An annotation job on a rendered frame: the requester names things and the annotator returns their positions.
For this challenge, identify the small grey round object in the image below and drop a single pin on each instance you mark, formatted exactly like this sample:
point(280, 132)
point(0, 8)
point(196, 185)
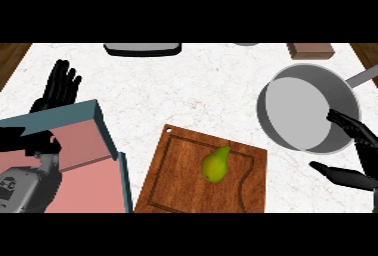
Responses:
point(245, 44)

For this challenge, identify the grey metal pot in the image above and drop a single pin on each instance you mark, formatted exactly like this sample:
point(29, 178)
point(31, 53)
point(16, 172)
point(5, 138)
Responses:
point(295, 110)

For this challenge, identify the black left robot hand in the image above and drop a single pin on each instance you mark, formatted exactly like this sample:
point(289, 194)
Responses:
point(59, 87)

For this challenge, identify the teal box with pink inside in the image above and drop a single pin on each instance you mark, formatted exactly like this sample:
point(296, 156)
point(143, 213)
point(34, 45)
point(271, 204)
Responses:
point(82, 173)

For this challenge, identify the brown wooden block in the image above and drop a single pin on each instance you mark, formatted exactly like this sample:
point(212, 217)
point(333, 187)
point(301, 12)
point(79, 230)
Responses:
point(310, 51)

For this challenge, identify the brown wooden cutting board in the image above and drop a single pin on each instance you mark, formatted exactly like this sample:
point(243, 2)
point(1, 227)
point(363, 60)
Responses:
point(181, 180)

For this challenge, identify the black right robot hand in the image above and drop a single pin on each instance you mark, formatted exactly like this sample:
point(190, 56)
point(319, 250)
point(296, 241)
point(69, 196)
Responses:
point(357, 130)

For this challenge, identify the green pear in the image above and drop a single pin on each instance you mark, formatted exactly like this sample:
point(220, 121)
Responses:
point(215, 166)

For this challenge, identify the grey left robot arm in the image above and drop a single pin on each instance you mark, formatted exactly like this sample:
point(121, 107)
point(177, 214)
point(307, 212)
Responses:
point(25, 186)

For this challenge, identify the black and grey appliance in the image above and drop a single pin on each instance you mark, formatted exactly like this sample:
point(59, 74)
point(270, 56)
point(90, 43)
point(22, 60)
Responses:
point(141, 49)

